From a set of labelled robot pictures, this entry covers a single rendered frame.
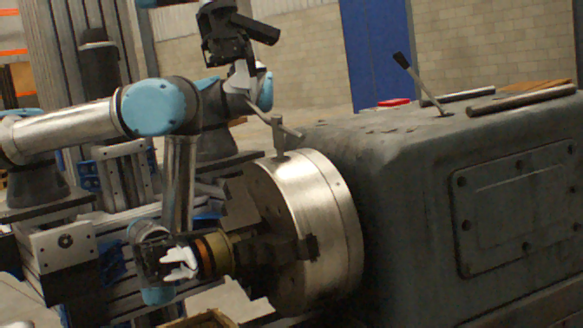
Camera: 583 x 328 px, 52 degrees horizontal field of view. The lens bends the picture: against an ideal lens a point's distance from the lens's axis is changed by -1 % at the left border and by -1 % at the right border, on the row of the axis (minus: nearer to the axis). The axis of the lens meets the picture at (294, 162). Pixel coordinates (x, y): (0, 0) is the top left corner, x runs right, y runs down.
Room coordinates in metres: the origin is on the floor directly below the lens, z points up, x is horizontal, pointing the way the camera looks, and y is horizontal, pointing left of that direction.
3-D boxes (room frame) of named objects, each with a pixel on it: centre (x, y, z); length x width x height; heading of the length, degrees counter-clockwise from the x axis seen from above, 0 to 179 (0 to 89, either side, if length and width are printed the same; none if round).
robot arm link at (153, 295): (1.31, 0.35, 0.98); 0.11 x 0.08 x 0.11; 169
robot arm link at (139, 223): (1.30, 0.35, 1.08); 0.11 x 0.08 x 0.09; 25
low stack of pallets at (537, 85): (8.70, -3.53, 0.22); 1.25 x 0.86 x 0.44; 134
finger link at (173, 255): (1.06, 0.24, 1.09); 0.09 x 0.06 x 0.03; 25
